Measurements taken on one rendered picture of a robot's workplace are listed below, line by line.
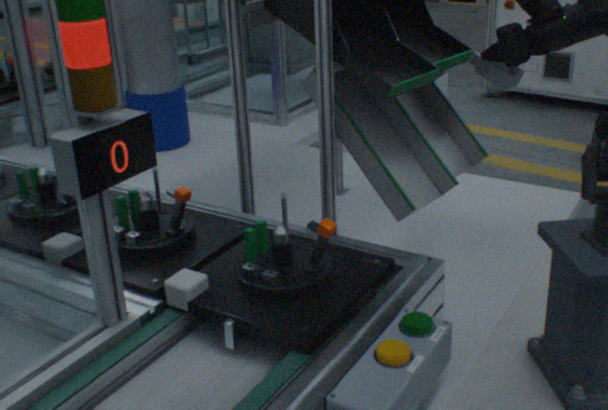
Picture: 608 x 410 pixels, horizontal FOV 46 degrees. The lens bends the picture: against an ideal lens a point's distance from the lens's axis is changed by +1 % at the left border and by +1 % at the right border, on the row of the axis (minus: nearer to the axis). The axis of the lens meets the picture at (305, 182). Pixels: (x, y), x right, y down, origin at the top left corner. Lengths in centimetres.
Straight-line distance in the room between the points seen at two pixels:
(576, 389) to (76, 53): 73
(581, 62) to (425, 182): 396
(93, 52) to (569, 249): 61
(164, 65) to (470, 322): 106
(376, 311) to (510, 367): 21
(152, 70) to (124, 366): 104
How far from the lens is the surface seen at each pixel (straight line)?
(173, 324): 102
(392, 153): 123
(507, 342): 112
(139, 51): 186
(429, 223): 145
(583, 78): 517
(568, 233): 99
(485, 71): 122
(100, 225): 94
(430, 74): 116
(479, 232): 143
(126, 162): 89
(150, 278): 108
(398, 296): 101
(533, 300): 123
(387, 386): 86
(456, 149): 138
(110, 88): 86
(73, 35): 84
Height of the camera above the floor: 149
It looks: 22 degrees down
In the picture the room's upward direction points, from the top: 2 degrees counter-clockwise
